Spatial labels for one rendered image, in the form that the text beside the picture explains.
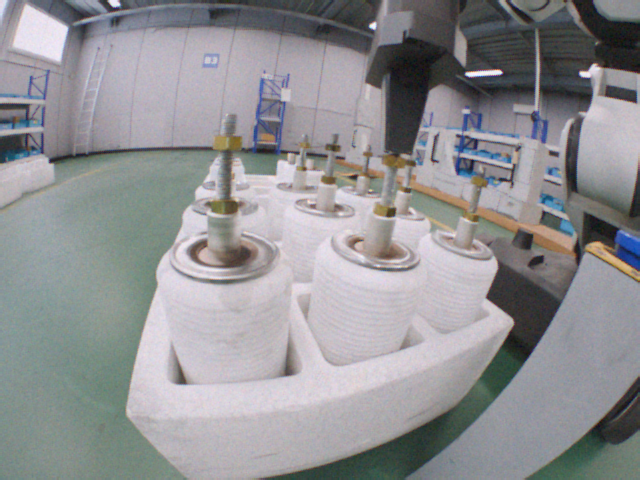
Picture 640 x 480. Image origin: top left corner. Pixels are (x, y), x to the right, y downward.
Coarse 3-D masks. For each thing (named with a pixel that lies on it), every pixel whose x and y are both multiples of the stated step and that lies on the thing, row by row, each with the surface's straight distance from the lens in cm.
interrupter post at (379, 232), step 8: (376, 216) 19; (368, 224) 20; (376, 224) 19; (384, 224) 19; (392, 224) 19; (368, 232) 20; (376, 232) 19; (384, 232) 19; (392, 232) 20; (368, 240) 20; (376, 240) 19; (384, 240) 19; (368, 248) 20; (376, 248) 20; (384, 248) 20
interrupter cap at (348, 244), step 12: (336, 240) 20; (348, 240) 21; (360, 240) 22; (396, 240) 23; (336, 252) 19; (348, 252) 18; (360, 252) 19; (396, 252) 21; (408, 252) 21; (360, 264) 17; (372, 264) 17; (384, 264) 17; (396, 264) 18; (408, 264) 19
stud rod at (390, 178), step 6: (390, 168) 19; (396, 168) 19; (390, 174) 19; (396, 174) 19; (384, 180) 19; (390, 180) 19; (396, 180) 19; (384, 186) 19; (390, 186) 19; (384, 192) 19; (390, 192) 19; (384, 198) 19; (390, 198) 19; (384, 204) 19; (390, 204) 20
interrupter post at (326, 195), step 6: (318, 186) 30; (324, 186) 29; (330, 186) 29; (336, 186) 30; (318, 192) 30; (324, 192) 29; (330, 192) 29; (318, 198) 30; (324, 198) 29; (330, 198) 29; (318, 204) 30; (324, 204) 29; (330, 204) 30; (324, 210) 30; (330, 210) 30
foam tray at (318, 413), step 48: (144, 336) 22; (288, 336) 22; (432, 336) 25; (480, 336) 28; (144, 384) 19; (240, 384) 18; (288, 384) 18; (336, 384) 18; (384, 384) 20; (432, 384) 26; (144, 432) 20; (192, 432) 19; (240, 432) 19; (288, 432) 20; (336, 432) 24; (384, 432) 32
